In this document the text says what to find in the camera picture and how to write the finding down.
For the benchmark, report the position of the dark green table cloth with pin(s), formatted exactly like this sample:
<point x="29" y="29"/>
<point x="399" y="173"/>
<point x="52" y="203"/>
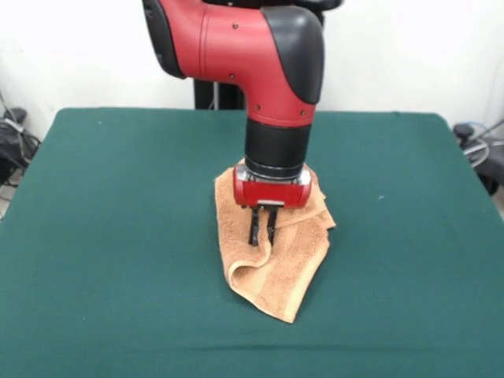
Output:
<point x="118" y="236"/>

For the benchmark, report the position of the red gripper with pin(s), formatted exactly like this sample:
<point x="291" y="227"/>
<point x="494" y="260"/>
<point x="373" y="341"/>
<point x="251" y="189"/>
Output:
<point x="271" y="195"/>

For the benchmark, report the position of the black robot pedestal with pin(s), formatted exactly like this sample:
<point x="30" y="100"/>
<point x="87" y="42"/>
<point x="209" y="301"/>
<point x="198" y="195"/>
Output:
<point x="204" y="96"/>

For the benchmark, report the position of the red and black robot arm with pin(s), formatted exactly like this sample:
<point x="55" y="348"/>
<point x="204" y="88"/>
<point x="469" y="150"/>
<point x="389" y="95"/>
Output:
<point x="236" y="47"/>

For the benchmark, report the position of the tan terry towel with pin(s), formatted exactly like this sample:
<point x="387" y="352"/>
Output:
<point x="275" y="275"/>

